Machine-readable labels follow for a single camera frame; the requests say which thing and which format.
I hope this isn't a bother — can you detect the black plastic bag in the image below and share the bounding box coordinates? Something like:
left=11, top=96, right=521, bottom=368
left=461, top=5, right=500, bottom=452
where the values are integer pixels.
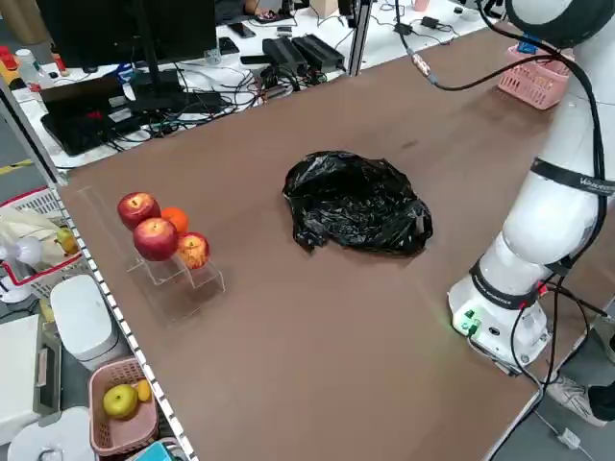
left=282, top=151, right=434, bottom=259

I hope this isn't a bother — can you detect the pink plastic basket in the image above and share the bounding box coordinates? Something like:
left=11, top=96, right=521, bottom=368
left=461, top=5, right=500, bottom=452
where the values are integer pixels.
left=497, top=45, right=576, bottom=110

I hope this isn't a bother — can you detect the white basket with red rim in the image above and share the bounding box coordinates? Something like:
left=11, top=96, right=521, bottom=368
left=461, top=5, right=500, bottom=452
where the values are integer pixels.
left=0, top=185, right=97, bottom=299

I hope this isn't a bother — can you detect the dusty pink fruit basket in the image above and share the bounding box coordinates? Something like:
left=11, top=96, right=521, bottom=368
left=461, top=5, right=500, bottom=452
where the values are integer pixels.
left=88, top=357, right=160, bottom=457

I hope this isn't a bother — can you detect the clear acrylic fruit stand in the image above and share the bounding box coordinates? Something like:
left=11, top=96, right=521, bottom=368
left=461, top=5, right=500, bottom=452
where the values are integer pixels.
left=75, top=184, right=226, bottom=319

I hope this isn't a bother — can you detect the red yellow-streaked apple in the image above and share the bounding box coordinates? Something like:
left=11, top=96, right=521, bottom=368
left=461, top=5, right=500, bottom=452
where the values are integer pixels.
left=176, top=231, right=211, bottom=271

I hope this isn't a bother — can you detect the orange fruit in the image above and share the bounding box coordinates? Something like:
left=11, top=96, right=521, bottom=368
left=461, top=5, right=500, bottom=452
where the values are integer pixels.
left=160, top=206, right=191, bottom=236

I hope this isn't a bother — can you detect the dark red apple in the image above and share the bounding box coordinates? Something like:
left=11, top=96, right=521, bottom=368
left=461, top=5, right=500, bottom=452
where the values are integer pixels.
left=133, top=217, right=179, bottom=262
left=116, top=192, right=162, bottom=231

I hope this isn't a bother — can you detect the black power brick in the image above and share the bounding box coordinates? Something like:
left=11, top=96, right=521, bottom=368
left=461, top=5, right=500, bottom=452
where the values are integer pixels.
left=262, top=36, right=308, bottom=76
left=291, top=34, right=346, bottom=71

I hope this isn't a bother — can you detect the white lidded bin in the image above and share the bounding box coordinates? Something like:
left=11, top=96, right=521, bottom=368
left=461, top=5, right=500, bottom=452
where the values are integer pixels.
left=49, top=274, right=121, bottom=371

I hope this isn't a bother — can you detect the yellow-green fruit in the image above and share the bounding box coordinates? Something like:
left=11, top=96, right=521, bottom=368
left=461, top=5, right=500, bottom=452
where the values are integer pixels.
left=103, top=383, right=139, bottom=422

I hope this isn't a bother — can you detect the black laptop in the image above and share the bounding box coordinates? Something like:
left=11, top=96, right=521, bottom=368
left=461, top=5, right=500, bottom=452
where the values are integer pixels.
left=39, top=76, right=145, bottom=158

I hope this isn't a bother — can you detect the teal box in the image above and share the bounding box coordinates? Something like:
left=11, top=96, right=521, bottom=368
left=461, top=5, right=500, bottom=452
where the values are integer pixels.
left=136, top=440, right=180, bottom=461

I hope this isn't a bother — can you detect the black computer monitor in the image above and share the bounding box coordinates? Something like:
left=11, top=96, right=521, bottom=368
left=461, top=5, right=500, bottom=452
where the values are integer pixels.
left=37, top=0, right=218, bottom=100

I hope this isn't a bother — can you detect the person's white shoe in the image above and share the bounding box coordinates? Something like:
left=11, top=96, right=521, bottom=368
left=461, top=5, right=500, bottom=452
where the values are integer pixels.
left=545, top=375, right=609, bottom=426

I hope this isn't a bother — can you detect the white box appliance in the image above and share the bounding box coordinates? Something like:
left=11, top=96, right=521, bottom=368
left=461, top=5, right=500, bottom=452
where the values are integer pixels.
left=0, top=314, right=63, bottom=433

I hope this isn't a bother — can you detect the white plastic bottle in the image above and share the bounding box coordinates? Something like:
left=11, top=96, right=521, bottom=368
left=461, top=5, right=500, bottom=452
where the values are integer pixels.
left=15, top=47, right=42, bottom=90

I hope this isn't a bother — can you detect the white round lid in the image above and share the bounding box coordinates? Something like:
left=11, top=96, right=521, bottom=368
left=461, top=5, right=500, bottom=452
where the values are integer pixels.
left=7, top=406, right=95, bottom=461

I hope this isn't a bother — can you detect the black cable with metal connector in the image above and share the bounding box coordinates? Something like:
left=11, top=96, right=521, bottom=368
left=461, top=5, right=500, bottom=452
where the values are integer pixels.
left=396, top=0, right=578, bottom=92

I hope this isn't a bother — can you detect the aluminium frame post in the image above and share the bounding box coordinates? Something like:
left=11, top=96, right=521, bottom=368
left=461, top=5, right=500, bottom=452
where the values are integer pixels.
left=345, top=0, right=377, bottom=77

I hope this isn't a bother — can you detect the perforated metal shelf rail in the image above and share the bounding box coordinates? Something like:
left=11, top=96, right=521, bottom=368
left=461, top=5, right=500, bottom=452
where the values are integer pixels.
left=57, top=182, right=199, bottom=461

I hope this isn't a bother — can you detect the white cable adaptor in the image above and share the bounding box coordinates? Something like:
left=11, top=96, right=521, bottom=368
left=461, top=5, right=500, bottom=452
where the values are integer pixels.
left=556, top=428, right=583, bottom=450

